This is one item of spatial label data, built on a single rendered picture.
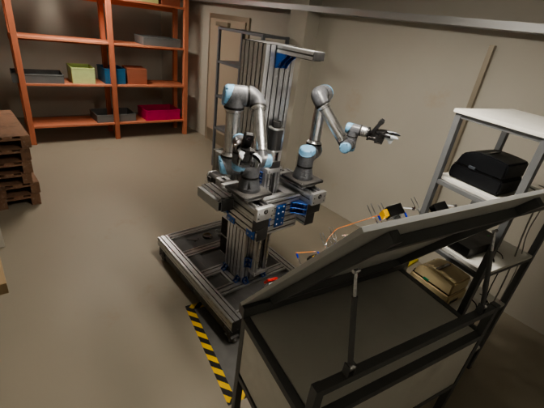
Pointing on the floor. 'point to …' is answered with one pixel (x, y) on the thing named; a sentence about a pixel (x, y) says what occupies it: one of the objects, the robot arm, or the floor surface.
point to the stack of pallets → (15, 163)
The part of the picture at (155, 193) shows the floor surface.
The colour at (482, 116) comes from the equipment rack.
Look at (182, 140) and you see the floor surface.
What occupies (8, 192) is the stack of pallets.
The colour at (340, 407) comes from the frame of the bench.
